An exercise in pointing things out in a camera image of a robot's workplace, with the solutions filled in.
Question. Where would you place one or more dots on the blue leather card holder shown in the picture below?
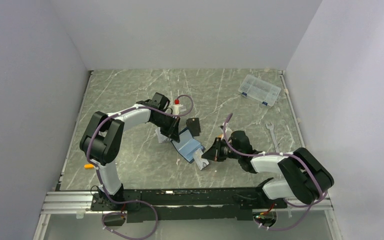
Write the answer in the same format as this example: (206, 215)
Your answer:
(187, 145)

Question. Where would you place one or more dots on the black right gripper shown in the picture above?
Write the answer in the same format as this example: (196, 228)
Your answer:
(214, 153)

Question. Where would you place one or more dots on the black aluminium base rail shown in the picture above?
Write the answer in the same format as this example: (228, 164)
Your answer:
(169, 204)

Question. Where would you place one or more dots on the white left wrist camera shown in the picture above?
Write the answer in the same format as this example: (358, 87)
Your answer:
(177, 108)

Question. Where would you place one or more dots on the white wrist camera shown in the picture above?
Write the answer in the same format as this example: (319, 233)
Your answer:
(177, 108)
(226, 131)

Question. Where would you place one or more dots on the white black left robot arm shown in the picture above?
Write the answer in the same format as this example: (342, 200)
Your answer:
(101, 141)

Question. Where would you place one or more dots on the black VIP card stack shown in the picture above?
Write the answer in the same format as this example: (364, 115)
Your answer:
(194, 127)

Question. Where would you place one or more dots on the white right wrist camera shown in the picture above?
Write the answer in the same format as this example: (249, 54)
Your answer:
(226, 131)

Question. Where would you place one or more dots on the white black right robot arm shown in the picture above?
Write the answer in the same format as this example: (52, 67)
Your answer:
(302, 176)

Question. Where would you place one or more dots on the clear plastic organizer box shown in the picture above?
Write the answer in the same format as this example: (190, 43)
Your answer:
(262, 91)

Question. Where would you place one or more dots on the silver open-end wrench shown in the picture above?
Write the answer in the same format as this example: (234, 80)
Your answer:
(271, 127)

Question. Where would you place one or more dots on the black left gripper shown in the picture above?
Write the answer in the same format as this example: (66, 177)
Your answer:
(173, 131)

